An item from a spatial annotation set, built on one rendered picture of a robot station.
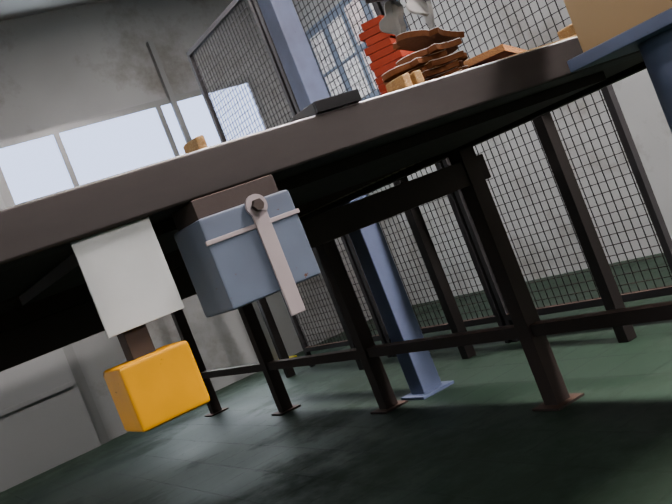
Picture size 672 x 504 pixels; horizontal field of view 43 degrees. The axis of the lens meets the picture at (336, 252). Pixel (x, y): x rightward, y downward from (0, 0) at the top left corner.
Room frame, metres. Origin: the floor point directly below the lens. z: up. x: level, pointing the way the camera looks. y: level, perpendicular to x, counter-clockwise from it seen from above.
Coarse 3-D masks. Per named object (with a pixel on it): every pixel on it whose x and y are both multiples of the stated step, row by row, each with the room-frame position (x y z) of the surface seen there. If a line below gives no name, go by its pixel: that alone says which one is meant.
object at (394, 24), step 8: (384, 8) 1.65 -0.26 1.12; (392, 8) 1.66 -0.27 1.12; (400, 8) 1.66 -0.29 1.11; (384, 16) 1.65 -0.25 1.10; (392, 16) 1.66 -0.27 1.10; (400, 16) 1.66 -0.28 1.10; (384, 24) 1.65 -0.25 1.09; (392, 24) 1.66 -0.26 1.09; (400, 24) 1.66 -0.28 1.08; (384, 32) 1.65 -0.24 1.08; (392, 32) 1.66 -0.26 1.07; (400, 32) 1.67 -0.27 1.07
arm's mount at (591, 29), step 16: (576, 0) 1.32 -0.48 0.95; (592, 0) 1.30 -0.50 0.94; (608, 0) 1.27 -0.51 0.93; (624, 0) 1.25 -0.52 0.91; (640, 0) 1.23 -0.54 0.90; (656, 0) 1.21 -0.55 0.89; (576, 16) 1.33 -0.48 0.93; (592, 16) 1.31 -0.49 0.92; (608, 16) 1.28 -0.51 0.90; (624, 16) 1.26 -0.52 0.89; (640, 16) 1.24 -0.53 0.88; (576, 32) 1.34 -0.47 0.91; (592, 32) 1.31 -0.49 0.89; (608, 32) 1.29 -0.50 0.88
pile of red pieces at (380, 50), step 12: (372, 24) 2.49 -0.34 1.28; (360, 36) 2.51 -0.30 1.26; (372, 36) 2.50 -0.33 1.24; (384, 36) 2.48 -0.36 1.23; (372, 48) 2.50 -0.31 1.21; (384, 48) 2.48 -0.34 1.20; (372, 60) 2.50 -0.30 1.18; (384, 60) 2.49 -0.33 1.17; (396, 60) 2.47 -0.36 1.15; (384, 72) 2.49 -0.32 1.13
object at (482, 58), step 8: (496, 48) 2.15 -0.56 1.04; (504, 48) 2.14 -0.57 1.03; (512, 48) 2.24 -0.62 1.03; (520, 48) 2.36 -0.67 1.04; (480, 56) 2.16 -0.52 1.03; (488, 56) 2.16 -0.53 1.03; (496, 56) 2.19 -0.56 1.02; (504, 56) 2.25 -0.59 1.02; (464, 64) 2.18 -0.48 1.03; (472, 64) 2.18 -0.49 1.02; (480, 64) 2.22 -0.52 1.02
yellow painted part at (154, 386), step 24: (120, 336) 1.04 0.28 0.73; (144, 336) 1.03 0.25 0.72; (144, 360) 0.99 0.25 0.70; (168, 360) 1.01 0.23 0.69; (192, 360) 1.02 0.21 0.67; (120, 384) 0.99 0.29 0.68; (144, 384) 0.99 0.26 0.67; (168, 384) 1.00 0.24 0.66; (192, 384) 1.01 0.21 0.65; (120, 408) 1.03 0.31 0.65; (144, 408) 0.98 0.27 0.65; (168, 408) 1.00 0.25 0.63; (192, 408) 1.01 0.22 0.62
